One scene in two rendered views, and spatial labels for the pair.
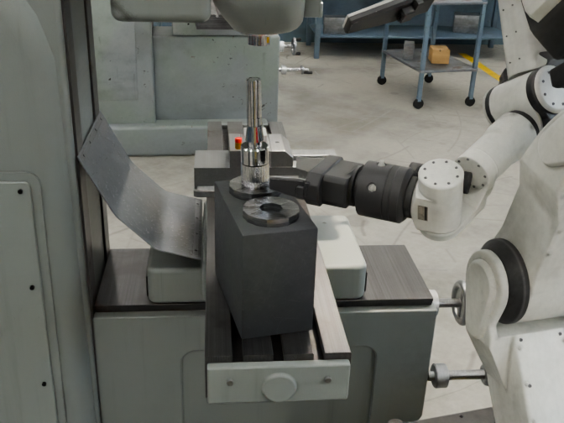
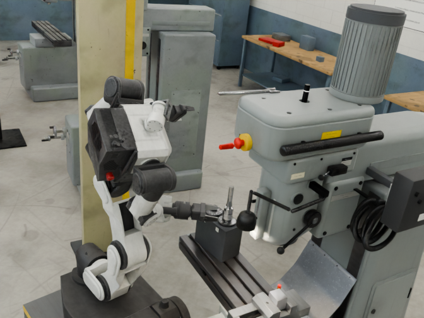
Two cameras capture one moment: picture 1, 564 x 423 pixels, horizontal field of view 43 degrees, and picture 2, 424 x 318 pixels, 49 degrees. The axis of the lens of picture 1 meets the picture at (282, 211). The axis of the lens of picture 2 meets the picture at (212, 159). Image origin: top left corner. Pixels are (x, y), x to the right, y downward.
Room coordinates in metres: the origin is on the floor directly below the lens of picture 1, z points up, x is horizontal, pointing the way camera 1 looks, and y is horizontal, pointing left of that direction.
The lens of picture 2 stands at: (2.79, -0.90, 2.39)
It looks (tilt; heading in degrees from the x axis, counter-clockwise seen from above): 26 degrees down; 154
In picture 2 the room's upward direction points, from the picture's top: 7 degrees clockwise
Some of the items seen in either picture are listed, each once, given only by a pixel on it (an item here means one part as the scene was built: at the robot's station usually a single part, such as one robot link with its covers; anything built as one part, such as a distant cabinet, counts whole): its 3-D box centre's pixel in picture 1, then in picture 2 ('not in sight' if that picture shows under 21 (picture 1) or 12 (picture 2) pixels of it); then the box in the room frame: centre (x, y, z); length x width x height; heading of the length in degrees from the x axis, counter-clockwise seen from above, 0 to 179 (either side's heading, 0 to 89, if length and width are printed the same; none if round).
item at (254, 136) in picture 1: (253, 112); (229, 197); (1.11, 0.05, 1.25); 0.03 x 0.03 x 0.11
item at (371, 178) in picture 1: (353, 184); (192, 211); (1.04, -0.11, 1.16); 0.13 x 0.12 x 0.10; 156
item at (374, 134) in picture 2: not in sight; (334, 142); (1.66, 0.11, 1.79); 0.45 x 0.04 x 0.04; 96
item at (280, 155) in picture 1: (278, 149); (265, 306); (1.60, 0.01, 1.02); 0.12 x 0.06 x 0.04; 6
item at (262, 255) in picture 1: (262, 249); (217, 231); (1.07, 0.03, 1.03); 0.22 x 0.12 x 0.20; 17
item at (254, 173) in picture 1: (254, 167); (228, 214); (1.11, 0.05, 1.16); 0.05 x 0.05 x 0.06
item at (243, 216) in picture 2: not in sight; (247, 218); (1.57, -0.13, 1.46); 0.07 x 0.07 x 0.06
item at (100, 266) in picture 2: not in sight; (108, 278); (0.87, -0.48, 0.68); 0.21 x 0.20 x 0.13; 17
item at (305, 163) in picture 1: (314, 164); (211, 219); (1.13, -0.05, 1.16); 0.06 x 0.02 x 0.03; 66
